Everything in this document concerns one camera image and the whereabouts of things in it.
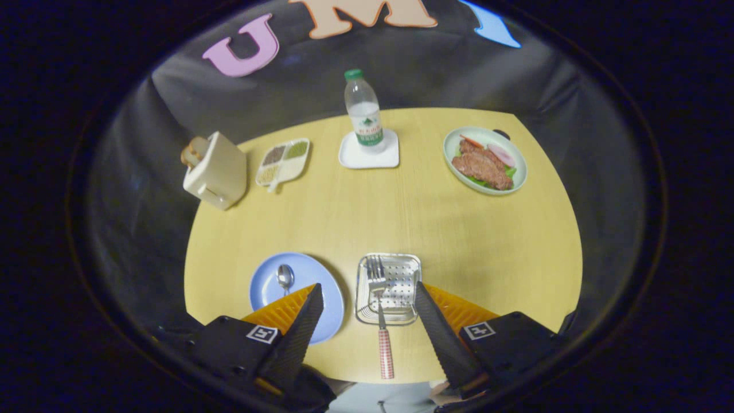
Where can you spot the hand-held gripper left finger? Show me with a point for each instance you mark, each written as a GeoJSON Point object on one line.
{"type": "Point", "coordinates": [292, 338]}

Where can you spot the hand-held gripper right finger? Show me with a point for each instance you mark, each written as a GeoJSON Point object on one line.
{"type": "Point", "coordinates": [441, 338]}

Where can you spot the blue round plate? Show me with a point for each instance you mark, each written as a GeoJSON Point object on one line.
{"type": "Point", "coordinates": [269, 287]}

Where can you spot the perforated metal basket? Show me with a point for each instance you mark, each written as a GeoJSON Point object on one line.
{"type": "Point", "coordinates": [401, 287]}

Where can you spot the white divided grain dish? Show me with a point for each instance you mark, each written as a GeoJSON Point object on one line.
{"type": "Point", "coordinates": [284, 163]}

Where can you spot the brown meat slices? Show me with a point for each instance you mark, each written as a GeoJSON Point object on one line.
{"type": "Point", "coordinates": [481, 167]}

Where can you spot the cream toaster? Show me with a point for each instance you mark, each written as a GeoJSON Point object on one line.
{"type": "Point", "coordinates": [221, 172]}

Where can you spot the white square coaster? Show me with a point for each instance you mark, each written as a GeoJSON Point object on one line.
{"type": "Point", "coordinates": [358, 159]}

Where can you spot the pale green food plate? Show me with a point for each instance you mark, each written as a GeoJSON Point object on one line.
{"type": "Point", "coordinates": [453, 146]}

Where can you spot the pink ham slice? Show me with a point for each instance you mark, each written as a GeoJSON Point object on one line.
{"type": "Point", "coordinates": [501, 155]}

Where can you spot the toast bread slice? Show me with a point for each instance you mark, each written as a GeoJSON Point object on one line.
{"type": "Point", "coordinates": [188, 156]}
{"type": "Point", "coordinates": [199, 147]}

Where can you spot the clear water bottle green cap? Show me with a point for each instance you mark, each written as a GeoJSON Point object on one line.
{"type": "Point", "coordinates": [364, 115]}

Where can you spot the black backdrop cloth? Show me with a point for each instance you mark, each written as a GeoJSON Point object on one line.
{"type": "Point", "coordinates": [545, 92]}

